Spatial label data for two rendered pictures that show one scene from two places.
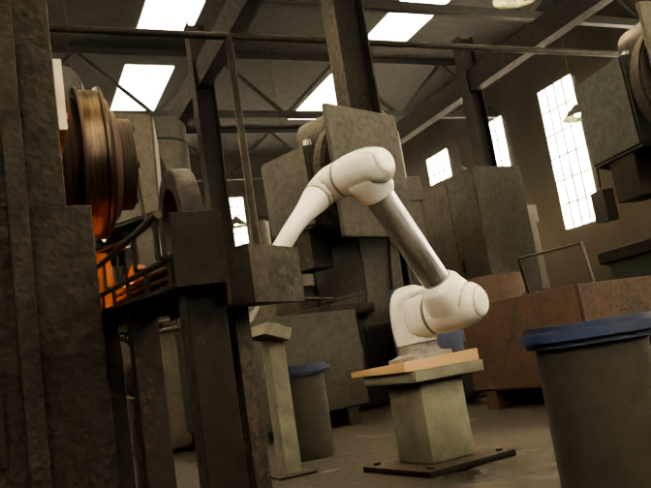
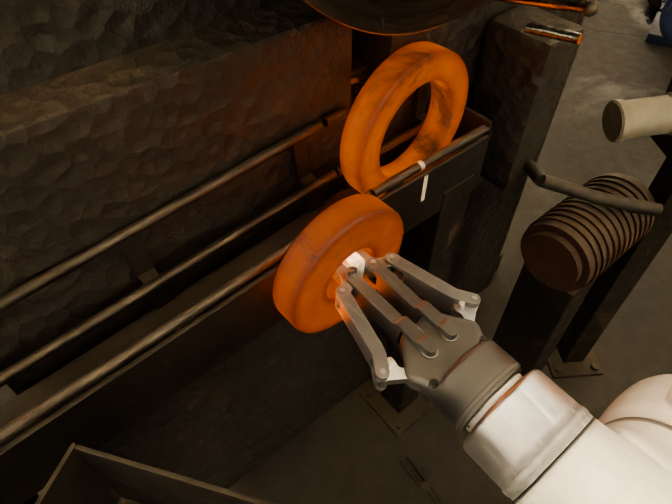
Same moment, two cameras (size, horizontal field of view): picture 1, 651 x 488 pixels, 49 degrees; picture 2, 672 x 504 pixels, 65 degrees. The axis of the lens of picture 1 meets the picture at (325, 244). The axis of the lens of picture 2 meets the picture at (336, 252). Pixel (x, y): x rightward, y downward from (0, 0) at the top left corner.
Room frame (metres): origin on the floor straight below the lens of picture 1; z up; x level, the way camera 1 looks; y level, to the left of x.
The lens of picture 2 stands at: (1.90, 0.20, 1.10)
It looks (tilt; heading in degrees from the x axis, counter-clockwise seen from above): 48 degrees down; 75
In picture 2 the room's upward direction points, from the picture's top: straight up
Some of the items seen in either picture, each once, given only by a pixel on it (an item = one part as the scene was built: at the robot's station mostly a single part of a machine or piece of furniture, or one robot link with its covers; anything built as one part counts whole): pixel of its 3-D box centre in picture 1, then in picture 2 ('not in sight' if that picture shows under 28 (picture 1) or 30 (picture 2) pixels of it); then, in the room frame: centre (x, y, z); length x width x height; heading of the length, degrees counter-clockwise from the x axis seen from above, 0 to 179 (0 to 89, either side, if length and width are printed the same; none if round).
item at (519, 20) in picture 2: not in sight; (512, 102); (2.32, 0.78, 0.68); 0.11 x 0.08 x 0.24; 115
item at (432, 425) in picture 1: (430, 420); not in sight; (2.75, -0.29, 0.16); 0.40 x 0.40 x 0.31; 32
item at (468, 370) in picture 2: not in sight; (452, 363); (2.05, 0.40, 0.70); 0.09 x 0.08 x 0.07; 115
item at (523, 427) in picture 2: not in sight; (521, 428); (2.08, 0.33, 0.70); 0.09 x 0.06 x 0.09; 25
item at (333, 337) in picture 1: (267, 376); not in sight; (4.87, 0.52, 0.39); 1.03 x 0.83 x 0.77; 130
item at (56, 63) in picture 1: (57, 113); not in sight; (1.75, 0.63, 1.15); 0.26 x 0.02 x 0.18; 25
